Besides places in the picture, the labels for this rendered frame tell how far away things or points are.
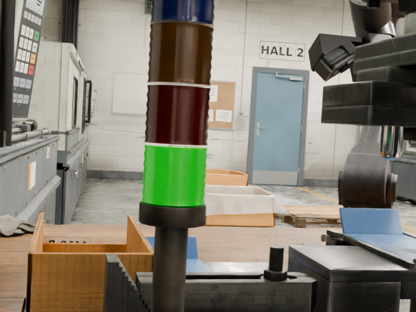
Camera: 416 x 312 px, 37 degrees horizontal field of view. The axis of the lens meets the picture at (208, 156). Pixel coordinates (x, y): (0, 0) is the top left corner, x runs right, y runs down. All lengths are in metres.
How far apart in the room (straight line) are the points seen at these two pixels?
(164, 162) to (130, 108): 11.01
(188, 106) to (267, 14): 11.54
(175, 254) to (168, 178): 0.05
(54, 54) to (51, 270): 4.64
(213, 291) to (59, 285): 0.17
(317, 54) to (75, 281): 0.48
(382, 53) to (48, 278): 0.37
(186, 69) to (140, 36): 11.11
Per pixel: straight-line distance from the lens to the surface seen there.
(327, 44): 0.90
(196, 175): 0.36
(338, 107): 0.58
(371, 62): 0.60
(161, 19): 0.36
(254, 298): 0.51
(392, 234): 0.71
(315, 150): 12.02
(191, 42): 0.36
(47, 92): 5.19
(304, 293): 0.52
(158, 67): 0.36
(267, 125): 11.71
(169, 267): 0.37
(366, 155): 1.02
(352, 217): 0.70
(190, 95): 0.35
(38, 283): 0.61
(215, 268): 0.78
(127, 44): 11.43
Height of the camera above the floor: 1.10
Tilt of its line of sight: 3 degrees down
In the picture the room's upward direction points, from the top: 3 degrees clockwise
